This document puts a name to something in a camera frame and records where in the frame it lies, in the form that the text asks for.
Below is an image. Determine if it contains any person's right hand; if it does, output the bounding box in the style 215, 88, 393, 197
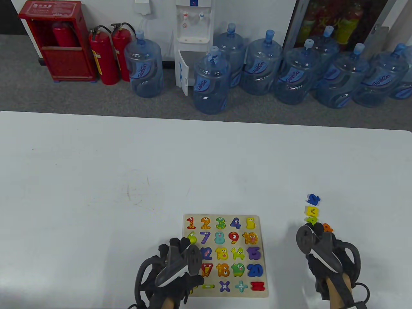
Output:
306, 222, 357, 300

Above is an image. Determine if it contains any person's left hand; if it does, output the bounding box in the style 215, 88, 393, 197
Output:
145, 238, 205, 309

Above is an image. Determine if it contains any wooden math block puzzle board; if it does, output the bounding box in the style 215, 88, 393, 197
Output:
183, 215, 269, 298

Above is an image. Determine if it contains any cluster of math blocks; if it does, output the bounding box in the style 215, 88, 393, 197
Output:
305, 194, 334, 233

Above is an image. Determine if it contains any person's right forearm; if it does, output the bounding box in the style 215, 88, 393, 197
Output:
325, 274, 355, 304

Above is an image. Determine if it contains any dark grey tracking controller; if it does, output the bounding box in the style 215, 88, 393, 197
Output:
135, 244, 203, 304
296, 225, 361, 287

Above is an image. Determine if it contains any row of blue water jugs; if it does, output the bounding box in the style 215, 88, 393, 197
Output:
124, 23, 412, 115

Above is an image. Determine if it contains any red fire extinguisher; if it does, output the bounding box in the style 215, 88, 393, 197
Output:
110, 23, 136, 82
89, 25, 120, 86

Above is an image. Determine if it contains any dark framed poster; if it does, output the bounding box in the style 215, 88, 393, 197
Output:
283, 0, 398, 53

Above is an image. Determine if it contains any red fire extinguisher cabinet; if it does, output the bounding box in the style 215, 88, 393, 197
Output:
18, 0, 97, 82

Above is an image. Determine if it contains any white water dispenser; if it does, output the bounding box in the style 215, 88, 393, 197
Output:
174, 0, 215, 96

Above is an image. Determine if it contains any red extinguisher inside cabinet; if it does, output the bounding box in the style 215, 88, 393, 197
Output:
52, 21, 78, 49

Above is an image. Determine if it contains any grey metal frame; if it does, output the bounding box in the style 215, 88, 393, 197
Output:
363, 0, 412, 53

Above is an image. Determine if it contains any white wall box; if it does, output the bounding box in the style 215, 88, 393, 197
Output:
135, 0, 152, 15

